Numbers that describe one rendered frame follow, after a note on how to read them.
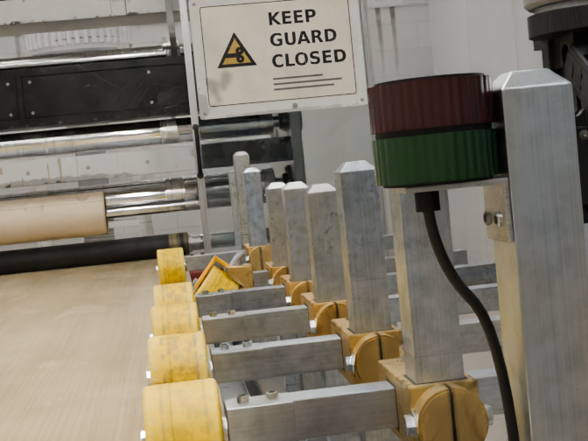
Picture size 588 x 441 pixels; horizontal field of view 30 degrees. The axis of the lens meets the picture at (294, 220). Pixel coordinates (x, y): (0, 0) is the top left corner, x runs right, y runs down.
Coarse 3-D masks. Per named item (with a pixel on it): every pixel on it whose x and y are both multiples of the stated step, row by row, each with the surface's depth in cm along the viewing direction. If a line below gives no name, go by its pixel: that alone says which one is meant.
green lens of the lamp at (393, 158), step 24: (384, 144) 51; (408, 144) 50; (432, 144) 50; (456, 144) 50; (480, 144) 51; (384, 168) 52; (408, 168) 51; (432, 168) 50; (456, 168) 50; (480, 168) 51
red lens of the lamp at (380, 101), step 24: (384, 96) 51; (408, 96) 50; (432, 96) 50; (456, 96) 50; (480, 96) 51; (384, 120) 51; (408, 120) 50; (432, 120) 50; (456, 120) 50; (480, 120) 51
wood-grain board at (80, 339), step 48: (0, 288) 266; (48, 288) 254; (96, 288) 243; (144, 288) 232; (192, 288) 223; (0, 336) 178; (48, 336) 172; (96, 336) 167; (144, 336) 162; (0, 384) 134; (48, 384) 130; (96, 384) 127; (144, 384) 124; (0, 432) 107; (48, 432) 105; (96, 432) 103
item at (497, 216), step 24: (408, 192) 51; (432, 192) 53; (504, 192) 52; (432, 216) 53; (504, 216) 52; (432, 240) 53; (504, 240) 52; (456, 288) 53; (480, 312) 53; (504, 360) 53; (504, 384) 53; (504, 408) 54
